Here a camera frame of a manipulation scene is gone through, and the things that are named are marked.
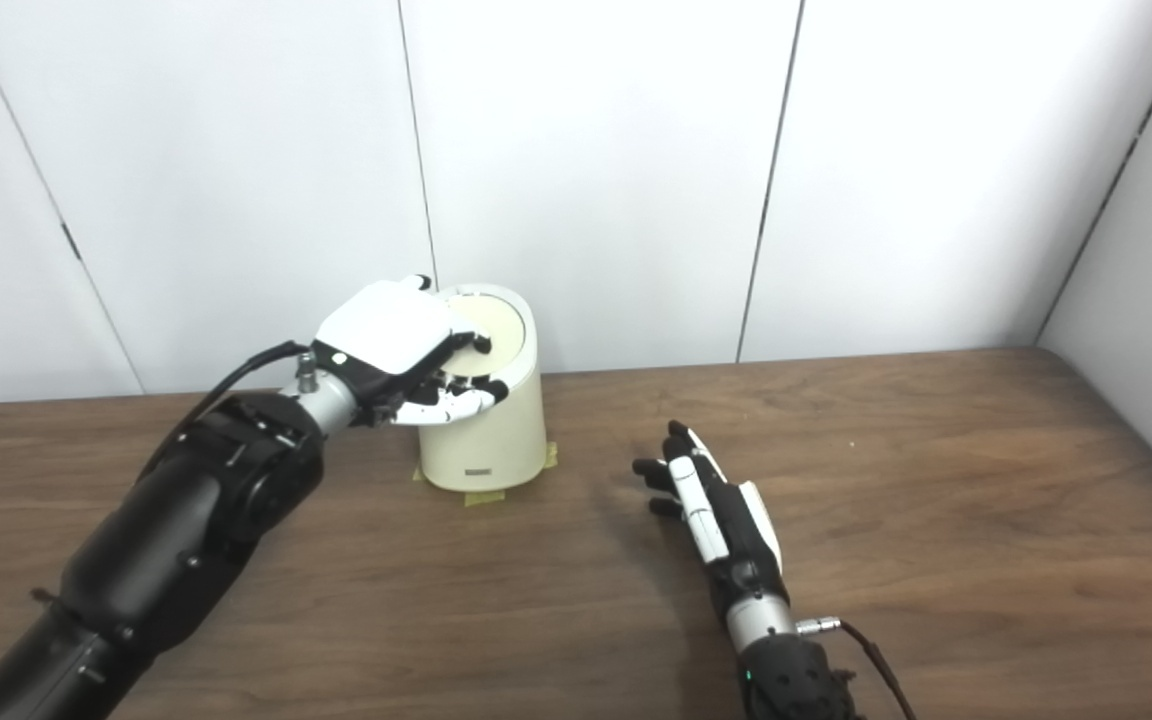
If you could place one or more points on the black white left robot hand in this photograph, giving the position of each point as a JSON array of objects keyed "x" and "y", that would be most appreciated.
[{"x": 386, "y": 330}]

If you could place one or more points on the cream round bin lid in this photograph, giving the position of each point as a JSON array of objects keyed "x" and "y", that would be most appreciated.
[{"x": 503, "y": 322}]

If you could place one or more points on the cream-colored bin body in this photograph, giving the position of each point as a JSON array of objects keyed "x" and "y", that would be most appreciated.
[{"x": 496, "y": 440}]

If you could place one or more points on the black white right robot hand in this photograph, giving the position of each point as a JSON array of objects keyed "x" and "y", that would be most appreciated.
[{"x": 736, "y": 530}]

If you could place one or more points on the black wall panel hinge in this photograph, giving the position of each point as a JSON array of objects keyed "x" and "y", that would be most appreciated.
[{"x": 71, "y": 242}]

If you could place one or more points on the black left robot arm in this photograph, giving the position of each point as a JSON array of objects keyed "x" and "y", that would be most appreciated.
[{"x": 176, "y": 530}]

